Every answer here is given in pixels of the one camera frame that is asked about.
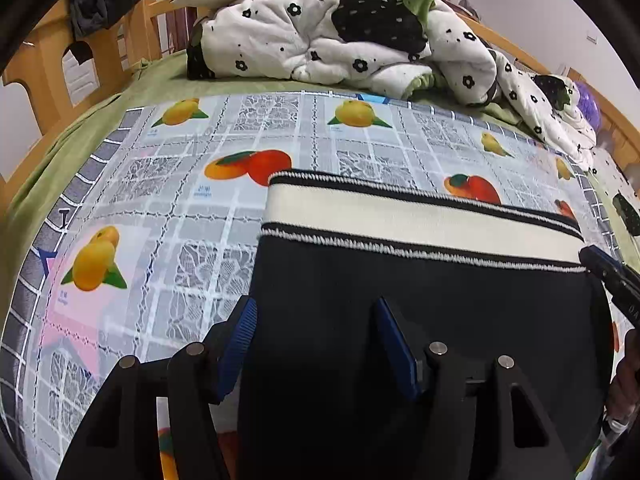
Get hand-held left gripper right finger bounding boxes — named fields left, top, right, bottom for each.
left=372, top=297, right=576, bottom=480

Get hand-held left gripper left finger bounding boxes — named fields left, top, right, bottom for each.
left=55, top=297, right=259, bottom=480

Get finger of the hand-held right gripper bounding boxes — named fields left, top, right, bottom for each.
left=578, top=244, right=640, bottom=297

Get black pants with white stripe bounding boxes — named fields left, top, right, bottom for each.
left=237, top=170, right=617, bottom=480

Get person's right hand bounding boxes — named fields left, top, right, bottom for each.
left=607, top=327, right=640, bottom=426

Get fruit printed plastic tablecloth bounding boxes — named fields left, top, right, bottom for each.
left=0, top=90, right=622, bottom=480

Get purple fluffy object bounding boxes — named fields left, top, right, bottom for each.
left=572, top=80, right=604, bottom=129

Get green bedsheet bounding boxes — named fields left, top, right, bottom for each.
left=0, top=52, right=640, bottom=321

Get white quilt with black flowers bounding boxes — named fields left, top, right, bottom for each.
left=187, top=0, right=640, bottom=241

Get dark grey garment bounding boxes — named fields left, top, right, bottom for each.
left=67, top=0, right=150, bottom=64

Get wooden bed frame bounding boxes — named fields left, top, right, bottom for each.
left=0, top=0, right=640, bottom=186

